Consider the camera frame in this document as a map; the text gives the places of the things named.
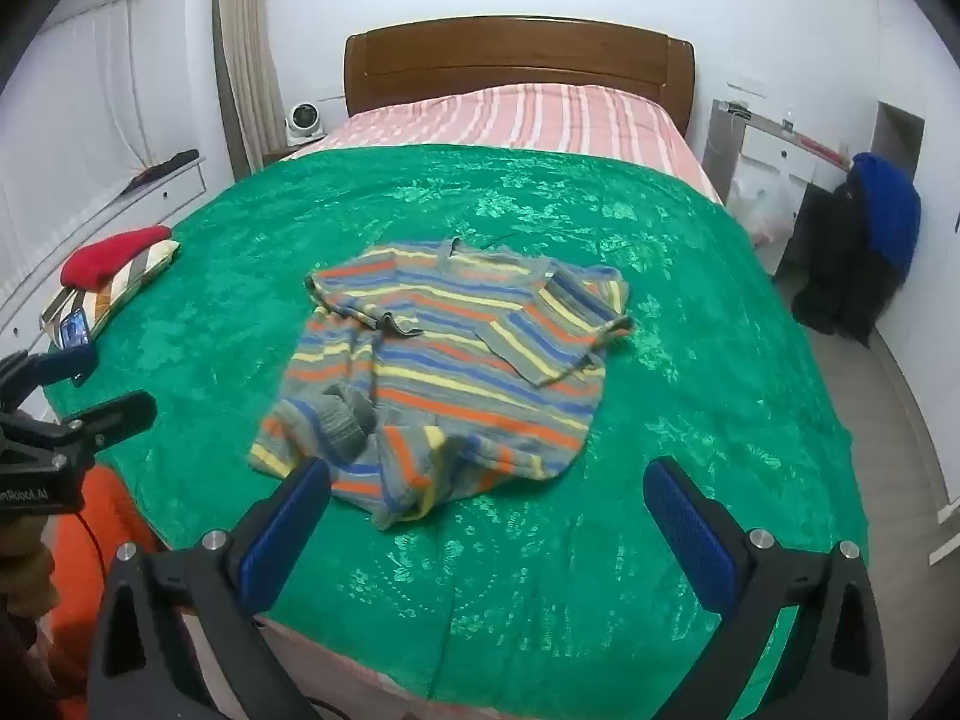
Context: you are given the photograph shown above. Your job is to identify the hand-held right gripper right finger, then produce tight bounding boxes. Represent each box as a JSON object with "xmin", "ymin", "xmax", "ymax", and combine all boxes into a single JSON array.
[{"xmin": 643, "ymin": 456, "xmax": 890, "ymax": 720}]

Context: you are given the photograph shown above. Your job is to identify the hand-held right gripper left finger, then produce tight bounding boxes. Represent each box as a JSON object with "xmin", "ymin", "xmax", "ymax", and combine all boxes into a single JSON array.
[{"xmin": 86, "ymin": 456, "xmax": 335, "ymax": 720}]

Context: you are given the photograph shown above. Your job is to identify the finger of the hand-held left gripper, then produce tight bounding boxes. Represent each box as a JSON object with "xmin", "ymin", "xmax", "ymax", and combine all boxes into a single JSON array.
[
  {"xmin": 0, "ymin": 345, "xmax": 100, "ymax": 410},
  {"xmin": 0, "ymin": 390, "xmax": 160, "ymax": 470}
]

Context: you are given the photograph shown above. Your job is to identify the striped knit sweater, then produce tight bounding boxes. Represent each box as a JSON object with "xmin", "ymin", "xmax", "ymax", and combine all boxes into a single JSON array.
[{"xmin": 249, "ymin": 238, "xmax": 635, "ymax": 533}]

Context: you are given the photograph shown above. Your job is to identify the person's left forearm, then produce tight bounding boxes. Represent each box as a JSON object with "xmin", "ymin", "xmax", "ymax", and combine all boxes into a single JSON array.
[{"xmin": 0, "ymin": 514, "xmax": 61, "ymax": 691}]

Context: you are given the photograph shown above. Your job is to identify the smartphone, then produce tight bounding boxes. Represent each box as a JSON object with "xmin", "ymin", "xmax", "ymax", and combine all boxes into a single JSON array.
[{"xmin": 58, "ymin": 307, "xmax": 95, "ymax": 350}]

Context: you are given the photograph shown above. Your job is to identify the red knit cloth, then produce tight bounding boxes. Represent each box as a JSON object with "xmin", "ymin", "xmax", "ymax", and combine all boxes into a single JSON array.
[{"xmin": 60, "ymin": 225, "xmax": 172, "ymax": 292}]

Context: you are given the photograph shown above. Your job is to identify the striped folded cloth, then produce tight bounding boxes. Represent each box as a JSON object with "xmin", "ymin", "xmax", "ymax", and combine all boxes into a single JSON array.
[{"xmin": 39, "ymin": 238, "xmax": 182, "ymax": 350}]

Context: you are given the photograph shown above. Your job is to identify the orange cloth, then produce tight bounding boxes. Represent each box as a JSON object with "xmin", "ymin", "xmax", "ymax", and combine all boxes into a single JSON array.
[{"xmin": 45, "ymin": 465, "xmax": 162, "ymax": 720}]

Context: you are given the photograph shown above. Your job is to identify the green floral bedspread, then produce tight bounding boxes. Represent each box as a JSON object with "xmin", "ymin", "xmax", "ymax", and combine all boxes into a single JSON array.
[{"xmin": 45, "ymin": 144, "xmax": 871, "ymax": 720}]

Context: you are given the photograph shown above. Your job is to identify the black item on shelf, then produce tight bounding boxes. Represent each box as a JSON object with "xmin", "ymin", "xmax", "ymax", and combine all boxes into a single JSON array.
[{"xmin": 124, "ymin": 150, "xmax": 200, "ymax": 192}]

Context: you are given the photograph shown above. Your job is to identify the white window blinds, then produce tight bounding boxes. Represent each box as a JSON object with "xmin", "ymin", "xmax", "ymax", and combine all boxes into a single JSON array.
[{"xmin": 0, "ymin": 0, "xmax": 143, "ymax": 301}]

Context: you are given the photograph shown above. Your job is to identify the black puffer jacket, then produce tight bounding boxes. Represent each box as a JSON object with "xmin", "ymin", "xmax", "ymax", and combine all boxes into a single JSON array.
[{"xmin": 791, "ymin": 165, "xmax": 901, "ymax": 346}]

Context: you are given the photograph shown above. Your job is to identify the white plastic bag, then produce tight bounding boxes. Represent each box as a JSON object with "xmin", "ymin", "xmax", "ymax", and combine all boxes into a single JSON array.
[{"xmin": 731, "ymin": 172, "xmax": 796, "ymax": 248}]

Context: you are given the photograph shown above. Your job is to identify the small white fan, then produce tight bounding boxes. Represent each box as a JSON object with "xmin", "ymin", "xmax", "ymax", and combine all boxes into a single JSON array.
[{"xmin": 283, "ymin": 101, "xmax": 329, "ymax": 145}]

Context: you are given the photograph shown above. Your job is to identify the beige curtain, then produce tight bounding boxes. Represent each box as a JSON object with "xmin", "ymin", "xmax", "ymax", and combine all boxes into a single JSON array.
[{"xmin": 212, "ymin": 0, "xmax": 290, "ymax": 182}]

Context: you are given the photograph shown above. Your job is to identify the blue cloth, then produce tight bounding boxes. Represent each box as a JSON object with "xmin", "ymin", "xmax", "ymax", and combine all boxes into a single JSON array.
[{"xmin": 851, "ymin": 152, "xmax": 922, "ymax": 275}]

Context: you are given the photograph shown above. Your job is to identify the white desk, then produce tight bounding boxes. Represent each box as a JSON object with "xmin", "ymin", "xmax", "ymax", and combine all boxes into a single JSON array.
[{"xmin": 709, "ymin": 99, "xmax": 852, "ymax": 278}]

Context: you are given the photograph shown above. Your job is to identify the pink striped bed sheet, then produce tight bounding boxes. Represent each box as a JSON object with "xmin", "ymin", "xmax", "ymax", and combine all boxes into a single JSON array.
[{"xmin": 281, "ymin": 82, "xmax": 725, "ymax": 207}]

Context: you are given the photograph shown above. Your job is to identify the wooden headboard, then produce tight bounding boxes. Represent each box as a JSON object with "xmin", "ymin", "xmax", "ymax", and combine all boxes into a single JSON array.
[{"xmin": 343, "ymin": 15, "xmax": 695, "ymax": 143}]

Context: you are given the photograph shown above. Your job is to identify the black cable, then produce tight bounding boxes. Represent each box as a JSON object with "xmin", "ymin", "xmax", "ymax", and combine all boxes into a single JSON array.
[{"xmin": 69, "ymin": 508, "xmax": 110, "ymax": 567}]

